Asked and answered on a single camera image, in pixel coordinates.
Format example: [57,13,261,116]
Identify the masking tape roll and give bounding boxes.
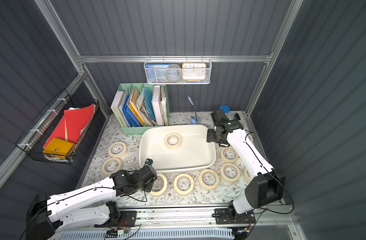
[220,147,239,163]
[220,163,241,184]
[242,168,251,184]
[165,133,182,150]
[150,173,168,197]
[174,174,194,196]
[102,158,123,177]
[247,135,253,143]
[198,169,219,191]
[108,142,128,159]

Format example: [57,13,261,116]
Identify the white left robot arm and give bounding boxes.
[21,159,158,240]

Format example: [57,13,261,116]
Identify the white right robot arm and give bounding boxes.
[206,110,285,223]

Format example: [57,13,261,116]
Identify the white plastic storage box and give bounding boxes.
[139,125,217,173]

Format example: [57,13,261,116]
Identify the grey tape roll in basket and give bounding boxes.
[166,64,182,83]

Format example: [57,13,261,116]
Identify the blue box in basket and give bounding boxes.
[145,63,170,84]

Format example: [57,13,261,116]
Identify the clear tube of coloured pencils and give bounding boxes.
[219,105,230,116]

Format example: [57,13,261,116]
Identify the green desktop file organizer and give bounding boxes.
[117,83,170,135]

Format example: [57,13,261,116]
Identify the blue folders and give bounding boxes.
[121,92,143,127]

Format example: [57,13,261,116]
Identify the yellow alarm clock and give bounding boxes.
[182,63,207,82]

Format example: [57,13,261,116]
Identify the white binder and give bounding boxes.
[152,86,164,126]

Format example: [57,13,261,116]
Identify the white book with green spine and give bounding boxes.
[111,91,127,128]

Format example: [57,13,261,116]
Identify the red paper folder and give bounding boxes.
[43,104,98,149]

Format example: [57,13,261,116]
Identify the black wire side basket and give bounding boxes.
[16,89,100,164]

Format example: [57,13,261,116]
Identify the white wire hanging basket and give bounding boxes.
[143,58,213,85]

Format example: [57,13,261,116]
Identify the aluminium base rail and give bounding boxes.
[50,205,294,232]

